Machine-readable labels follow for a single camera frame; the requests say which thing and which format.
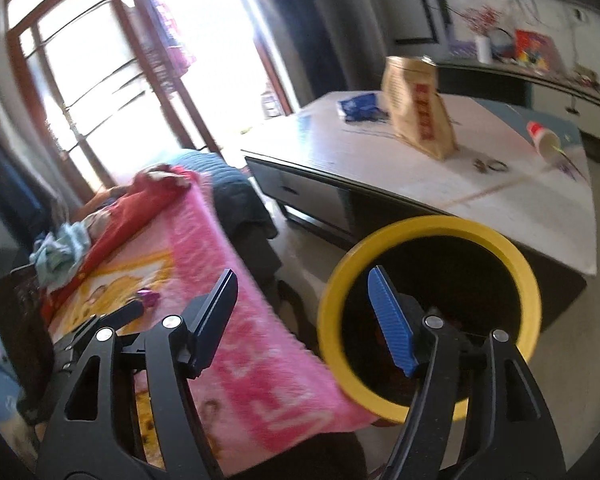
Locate brown paper bag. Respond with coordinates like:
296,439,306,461
381,56,457,160

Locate red quilt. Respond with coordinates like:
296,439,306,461
41,165,200,326

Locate red white paper cup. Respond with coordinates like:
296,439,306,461
527,120,562,162

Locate brown frame window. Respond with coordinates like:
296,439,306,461
4,0,291,200

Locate light blue cloth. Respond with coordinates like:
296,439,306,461
29,222,92,292

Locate pink cartoon blanket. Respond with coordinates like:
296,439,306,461
48,172,374,476

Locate white plastic bottle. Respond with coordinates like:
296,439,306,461
475,35,493,64

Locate white coffee table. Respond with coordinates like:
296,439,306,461
242,92,598,323

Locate white tv cabinet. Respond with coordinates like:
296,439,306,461
437,60,600,141

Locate dark blue curtain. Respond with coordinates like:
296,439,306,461
259,0,347,105

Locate blue tissue pack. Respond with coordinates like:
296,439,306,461
337,92,389,122

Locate purple green candy wrapper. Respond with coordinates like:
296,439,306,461
134,288,161,309

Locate keys on table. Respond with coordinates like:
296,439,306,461
472,158,509,174

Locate yellow rim trash bin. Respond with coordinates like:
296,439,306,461
317,216,542,422

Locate red picture box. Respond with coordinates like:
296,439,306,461
515,29,565,73

